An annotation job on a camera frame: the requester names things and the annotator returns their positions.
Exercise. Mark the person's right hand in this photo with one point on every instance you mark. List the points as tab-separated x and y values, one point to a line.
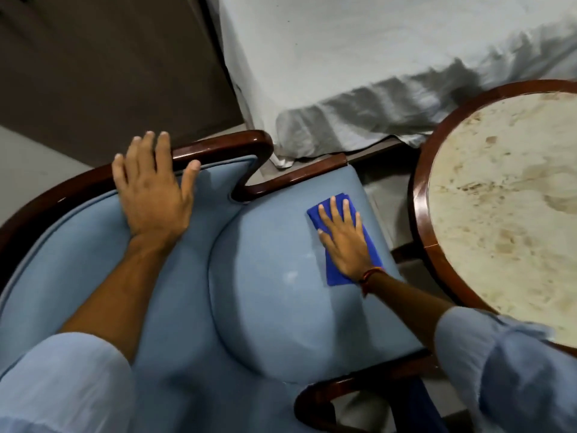
347	247

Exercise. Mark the person's left hand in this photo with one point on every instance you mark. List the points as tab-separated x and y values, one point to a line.
151	198

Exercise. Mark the person's right little finger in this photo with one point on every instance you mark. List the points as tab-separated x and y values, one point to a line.
358	224

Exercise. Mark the person's left thumb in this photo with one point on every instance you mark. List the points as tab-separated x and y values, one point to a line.
190	175

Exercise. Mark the person's right middle finger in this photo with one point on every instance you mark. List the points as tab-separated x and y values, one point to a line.
335	211

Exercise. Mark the person's right thumb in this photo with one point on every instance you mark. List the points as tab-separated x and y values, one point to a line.
324	238

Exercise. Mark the person's left little finger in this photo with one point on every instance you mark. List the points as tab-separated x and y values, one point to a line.
119	171

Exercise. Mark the person's left middle finger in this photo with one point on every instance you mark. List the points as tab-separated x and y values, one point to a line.
148	151

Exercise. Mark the blue cleaning cloth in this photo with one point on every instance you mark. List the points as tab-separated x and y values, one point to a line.
336	275

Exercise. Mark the person's left forearm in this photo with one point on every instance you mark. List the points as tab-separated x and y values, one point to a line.
117	297

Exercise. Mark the person's right forearm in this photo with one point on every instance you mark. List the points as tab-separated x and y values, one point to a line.
405	302

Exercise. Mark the red thread wristband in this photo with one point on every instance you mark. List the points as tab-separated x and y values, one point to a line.
372	273

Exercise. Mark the light blue wooden-framed armchair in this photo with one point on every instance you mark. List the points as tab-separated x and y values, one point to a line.
270	288

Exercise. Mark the round marble-top wooden table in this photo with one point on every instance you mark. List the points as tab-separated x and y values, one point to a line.
496	198

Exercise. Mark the white bed sheet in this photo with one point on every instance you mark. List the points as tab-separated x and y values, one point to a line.
360	63

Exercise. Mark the dark blue trousers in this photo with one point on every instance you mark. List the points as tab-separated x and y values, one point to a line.
419	403

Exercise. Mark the light blue shirt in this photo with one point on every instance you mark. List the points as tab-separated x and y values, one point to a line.
67	383

